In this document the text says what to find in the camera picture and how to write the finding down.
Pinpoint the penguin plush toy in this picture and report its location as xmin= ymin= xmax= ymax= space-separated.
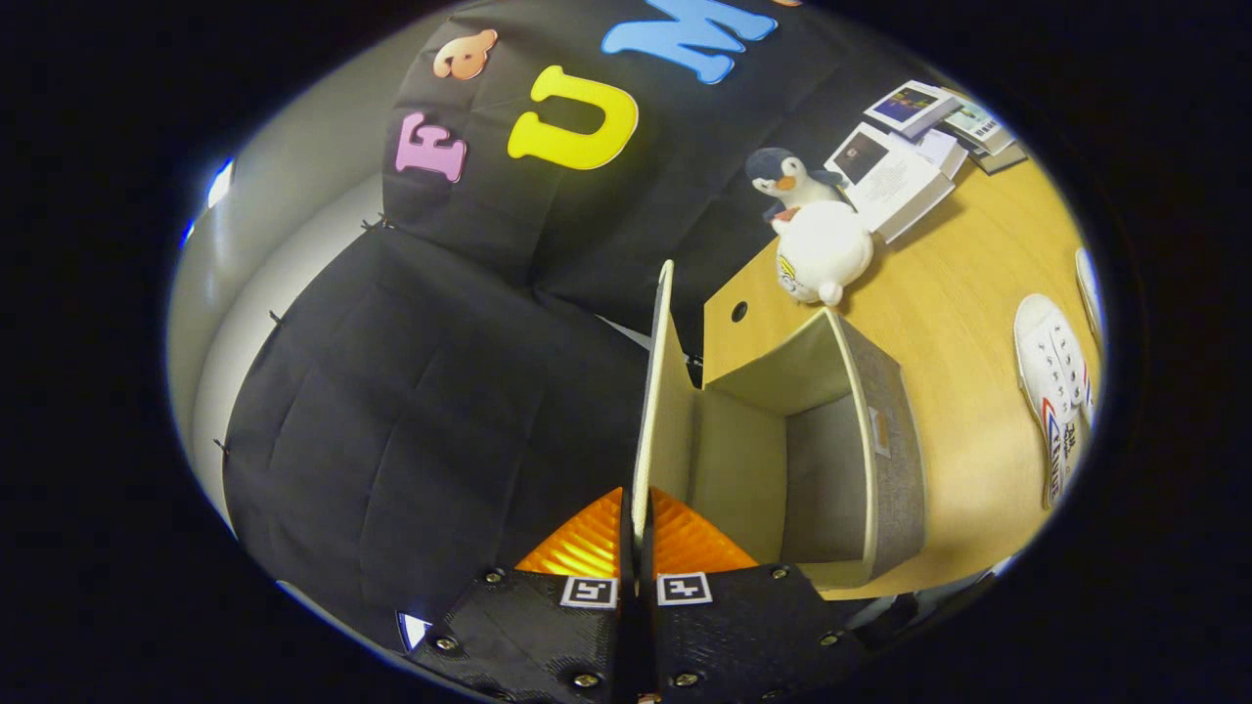
xmin=745 ymin=147 xmax=850 ymax=224

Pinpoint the book with blue picture cover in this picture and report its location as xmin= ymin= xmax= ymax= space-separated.
xmin=864 ymin=80 xmax=964 ymax=138

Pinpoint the black backdrop cloth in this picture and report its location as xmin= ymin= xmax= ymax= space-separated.
xmin=223 ymin=0 xmax=979 ymax=651

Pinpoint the plain white book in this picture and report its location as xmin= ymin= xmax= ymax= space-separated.
xmin=915 ymin=127 xmax=969 ymax=179

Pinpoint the white plush toy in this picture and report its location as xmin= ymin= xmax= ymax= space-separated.
xmin=776 ymin=200 xmax=874 ymax=307

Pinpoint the dark covered book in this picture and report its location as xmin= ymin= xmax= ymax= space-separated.
xmin=968 ymin=142 xmax=1030 ymax=175

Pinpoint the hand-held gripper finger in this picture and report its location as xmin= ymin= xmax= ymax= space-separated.
xmin=403 ymin=486 xmax=642 ymax=704
xmin=638 ymin=486 xmax=867 ymax=704

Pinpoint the white book dark portrait cover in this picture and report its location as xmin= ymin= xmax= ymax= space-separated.
xmin=825 ymin=122 xmax=957 ymax=243

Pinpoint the white canvas shoe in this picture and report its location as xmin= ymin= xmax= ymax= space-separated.
xmin=1074 ymin=246 xmax=1106 ymax=343
xmin=1013 ymin=293 xmax=1095 ymax=509

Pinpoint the book with teal landscape cover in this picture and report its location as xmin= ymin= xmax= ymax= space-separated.
xmin=941 ymin=90 xmax=1016 ymax=155

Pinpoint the grey fabric storage box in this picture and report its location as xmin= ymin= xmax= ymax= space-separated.
xmin=631 ymin=259 xmax=928 ymax=591

